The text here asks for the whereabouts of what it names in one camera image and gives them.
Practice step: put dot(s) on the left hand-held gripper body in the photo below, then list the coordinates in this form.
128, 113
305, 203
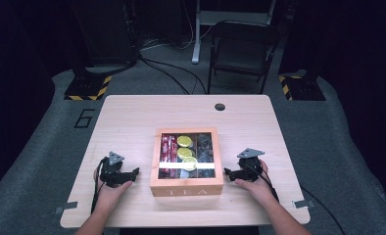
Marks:
113, 169

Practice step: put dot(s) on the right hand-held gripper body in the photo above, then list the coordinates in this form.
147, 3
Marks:
249, 164

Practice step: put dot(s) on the wooden tea box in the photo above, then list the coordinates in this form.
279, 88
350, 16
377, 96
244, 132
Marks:
186, 190

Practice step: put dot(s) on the person's left hand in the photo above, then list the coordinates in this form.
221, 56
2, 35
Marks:
111, 194

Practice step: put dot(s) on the person's right hand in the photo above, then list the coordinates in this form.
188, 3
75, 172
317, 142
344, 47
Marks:
258, 189

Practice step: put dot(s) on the dark tea packets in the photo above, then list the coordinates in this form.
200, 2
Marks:
204, 150

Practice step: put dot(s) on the red tea packets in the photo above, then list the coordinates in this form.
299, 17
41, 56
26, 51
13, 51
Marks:
169, 156

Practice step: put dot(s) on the yellow-lidded capsule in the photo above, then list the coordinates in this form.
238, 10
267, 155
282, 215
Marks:
189, 162
184, 152
184, 141

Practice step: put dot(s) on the silver packet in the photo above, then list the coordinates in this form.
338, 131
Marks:
184, 174

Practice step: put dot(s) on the grey tape strip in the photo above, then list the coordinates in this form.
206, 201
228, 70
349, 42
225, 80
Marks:
66, 206

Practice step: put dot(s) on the black table grommet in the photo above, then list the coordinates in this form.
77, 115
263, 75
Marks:
219, 107

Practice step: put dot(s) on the black stand base hazard stripes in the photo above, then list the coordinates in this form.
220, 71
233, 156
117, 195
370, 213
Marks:
303, 88
86, 88

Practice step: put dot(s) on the black folding chair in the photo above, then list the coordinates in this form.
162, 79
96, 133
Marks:
243, 49

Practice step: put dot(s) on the white desk frame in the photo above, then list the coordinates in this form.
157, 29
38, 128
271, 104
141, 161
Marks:
197, 39

